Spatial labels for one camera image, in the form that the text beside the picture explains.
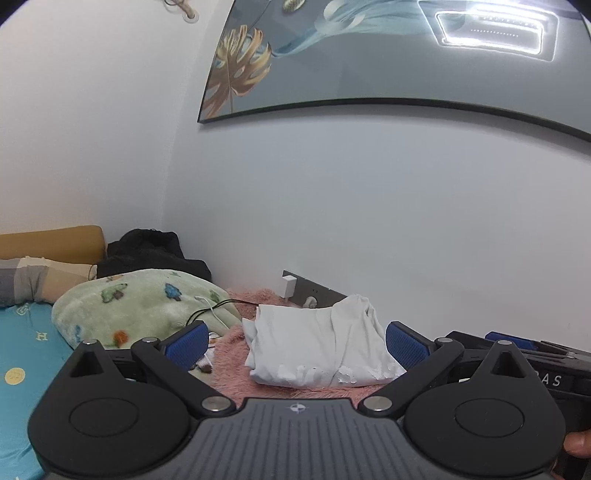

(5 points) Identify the white t-shirt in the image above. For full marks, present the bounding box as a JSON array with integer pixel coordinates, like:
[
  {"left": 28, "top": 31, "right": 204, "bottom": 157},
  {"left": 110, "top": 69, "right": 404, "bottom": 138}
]
[{"left": 242, "top": 295, "right": 406, "bottom": 389}]

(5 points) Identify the person's right hand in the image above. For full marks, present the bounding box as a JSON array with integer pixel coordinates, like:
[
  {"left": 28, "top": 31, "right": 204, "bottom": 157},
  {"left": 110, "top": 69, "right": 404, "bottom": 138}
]
[{"left": 564, "top": 430, "right": 591, "bottom": 459}]

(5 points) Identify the teal bedsheet yellow print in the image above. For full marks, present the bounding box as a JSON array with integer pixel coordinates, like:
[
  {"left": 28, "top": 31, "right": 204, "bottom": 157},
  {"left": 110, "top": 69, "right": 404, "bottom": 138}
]
[{"left": 0, "top": 303, "right": 72, "bottom": 479}]

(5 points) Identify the green fleece blanket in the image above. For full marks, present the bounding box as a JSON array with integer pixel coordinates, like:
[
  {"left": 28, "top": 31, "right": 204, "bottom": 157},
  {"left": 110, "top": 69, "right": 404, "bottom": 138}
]
[{"left": 51, "top": 269, "right": 242, "bottom": 349}]

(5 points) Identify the pink fluffy blanket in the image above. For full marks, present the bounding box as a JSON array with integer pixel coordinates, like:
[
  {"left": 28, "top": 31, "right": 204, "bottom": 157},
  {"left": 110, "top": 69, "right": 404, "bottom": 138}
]
[{"left": 194, "top": 289, "right": 381, "bottom": 406}]

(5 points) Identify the patchwork beige grey pillow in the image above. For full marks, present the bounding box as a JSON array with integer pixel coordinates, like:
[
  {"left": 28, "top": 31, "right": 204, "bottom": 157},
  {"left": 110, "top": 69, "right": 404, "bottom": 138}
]
[{"left": 0, "top": 257, "right": 97, "bottom": 308}]

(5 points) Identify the tan headboard cushion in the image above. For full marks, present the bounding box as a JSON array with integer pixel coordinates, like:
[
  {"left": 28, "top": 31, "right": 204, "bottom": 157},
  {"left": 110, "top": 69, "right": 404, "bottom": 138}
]
[{"left": 1, "top": 225, "right": 106, "bottom": 264}]

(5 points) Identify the black garment pile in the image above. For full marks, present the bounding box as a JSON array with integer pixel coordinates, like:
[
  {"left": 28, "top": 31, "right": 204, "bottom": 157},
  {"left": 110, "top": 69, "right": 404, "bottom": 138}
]
[{"left": 97, "top": 229, "right": 212, "bottom": 282}]

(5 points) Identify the white charger plug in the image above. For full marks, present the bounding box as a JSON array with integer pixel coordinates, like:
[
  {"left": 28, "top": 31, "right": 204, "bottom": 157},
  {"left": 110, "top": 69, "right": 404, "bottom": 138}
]
[{"left": 279, "top": 274, "right": 297, "bottom": 300}]

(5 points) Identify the black cable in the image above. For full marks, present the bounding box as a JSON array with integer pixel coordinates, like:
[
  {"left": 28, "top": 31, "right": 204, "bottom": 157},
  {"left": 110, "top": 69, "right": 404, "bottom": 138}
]
[{"left": 185, "top": 298, "right": 260, "bottom": 329}]

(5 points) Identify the white cable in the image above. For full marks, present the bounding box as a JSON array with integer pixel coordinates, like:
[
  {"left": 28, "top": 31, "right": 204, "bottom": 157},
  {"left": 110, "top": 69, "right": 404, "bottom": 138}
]
[{"left": 193, "top": 294, "right": 233, "bottom": 338}]

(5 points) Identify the grey wall socket panel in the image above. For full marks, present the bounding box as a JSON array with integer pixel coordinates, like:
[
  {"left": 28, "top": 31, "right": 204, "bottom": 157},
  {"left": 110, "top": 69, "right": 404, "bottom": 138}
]
[{"left": 281, "top": 270, "right": 346, "bottom": 308}]

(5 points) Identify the leaf painting wall art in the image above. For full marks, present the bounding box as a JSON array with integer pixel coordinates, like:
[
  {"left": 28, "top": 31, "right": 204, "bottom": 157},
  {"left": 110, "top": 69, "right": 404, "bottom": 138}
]
[{"left": 198, "top": 1, "right": 590, "bottom": 139}]

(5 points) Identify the wall hook with cord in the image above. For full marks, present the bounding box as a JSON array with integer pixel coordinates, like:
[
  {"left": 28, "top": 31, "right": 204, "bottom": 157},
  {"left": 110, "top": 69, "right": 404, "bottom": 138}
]
[{"left": 163, "top": 0, "right": 199, "bottom": 24}]

